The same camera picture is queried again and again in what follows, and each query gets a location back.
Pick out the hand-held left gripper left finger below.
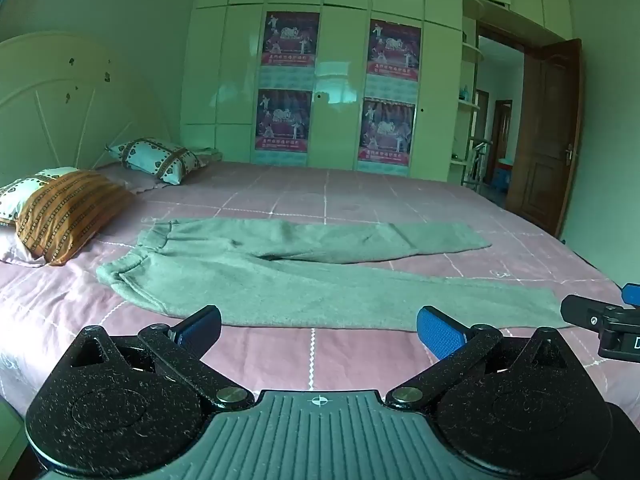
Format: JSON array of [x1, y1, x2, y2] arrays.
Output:
[[65, 304, 256, 412]]

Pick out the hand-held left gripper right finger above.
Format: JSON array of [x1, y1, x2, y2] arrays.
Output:
[[385, 305, 581, 412]]

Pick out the grey-green pants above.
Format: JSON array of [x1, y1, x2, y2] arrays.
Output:
[[95, 217, 576, 333]]

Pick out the white corner shelf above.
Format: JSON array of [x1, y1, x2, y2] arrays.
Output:
[[449, 15, 486, 186]]

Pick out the metal frame rack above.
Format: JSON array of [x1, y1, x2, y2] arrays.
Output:
[[462, 136, 494, 187]]

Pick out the orange striped pillow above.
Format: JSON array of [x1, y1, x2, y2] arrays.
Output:
[[15, 170, 135, 267]]

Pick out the wall poster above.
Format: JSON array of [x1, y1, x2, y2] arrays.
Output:
[[357, 98, 417, 167], [261, 11, 321, 68], [367, 18, 422, 82], [255, 88, 314, 154]]

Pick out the brown wooden door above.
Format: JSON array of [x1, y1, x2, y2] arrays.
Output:
[[505, 38, 585, 239]]

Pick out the pink quilted bed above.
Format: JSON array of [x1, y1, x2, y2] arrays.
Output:
[[0, 160, 640, 418]]

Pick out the white headboard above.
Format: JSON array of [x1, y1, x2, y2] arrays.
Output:
[[0, 31, 173, 181]]

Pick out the folded light cloth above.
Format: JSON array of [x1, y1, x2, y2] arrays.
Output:
[[189, 147, 224, 165]]

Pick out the white wardrobe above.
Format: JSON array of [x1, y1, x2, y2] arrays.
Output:
[[179, 0, 573, 181]]

